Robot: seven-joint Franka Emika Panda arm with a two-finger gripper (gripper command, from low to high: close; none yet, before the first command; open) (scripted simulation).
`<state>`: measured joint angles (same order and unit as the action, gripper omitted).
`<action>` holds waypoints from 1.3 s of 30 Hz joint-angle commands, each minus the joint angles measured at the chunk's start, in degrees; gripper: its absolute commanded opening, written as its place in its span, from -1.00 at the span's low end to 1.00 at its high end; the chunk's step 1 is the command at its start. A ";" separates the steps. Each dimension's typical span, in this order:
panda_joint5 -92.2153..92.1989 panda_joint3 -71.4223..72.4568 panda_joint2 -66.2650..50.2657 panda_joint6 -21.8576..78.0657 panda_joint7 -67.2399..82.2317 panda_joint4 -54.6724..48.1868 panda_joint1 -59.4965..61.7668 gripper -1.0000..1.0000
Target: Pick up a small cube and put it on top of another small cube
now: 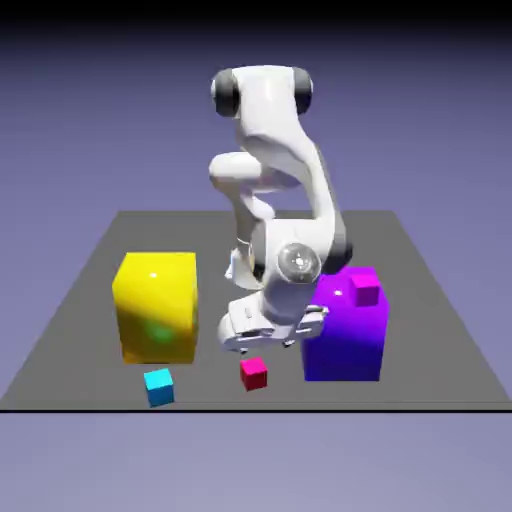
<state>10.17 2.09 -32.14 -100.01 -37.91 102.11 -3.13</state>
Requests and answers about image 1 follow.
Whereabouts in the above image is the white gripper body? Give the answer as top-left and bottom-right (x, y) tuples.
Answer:
(216, 304), (330, 354)

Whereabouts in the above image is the small red cube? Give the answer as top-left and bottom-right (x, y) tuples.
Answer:
(239, 356), (269, 392)

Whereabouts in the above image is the small cyan cube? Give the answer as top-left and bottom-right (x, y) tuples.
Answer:
(143, 367), (176, 408)

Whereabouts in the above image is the small magenta cube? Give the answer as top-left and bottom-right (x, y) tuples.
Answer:
(350, 274), (380, 308)

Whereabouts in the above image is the large purple box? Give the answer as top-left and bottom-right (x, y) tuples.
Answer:
(300, 265), (391, 383)

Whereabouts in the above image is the large yellow box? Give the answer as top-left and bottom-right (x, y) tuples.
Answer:
(111, 251), (199, 366)

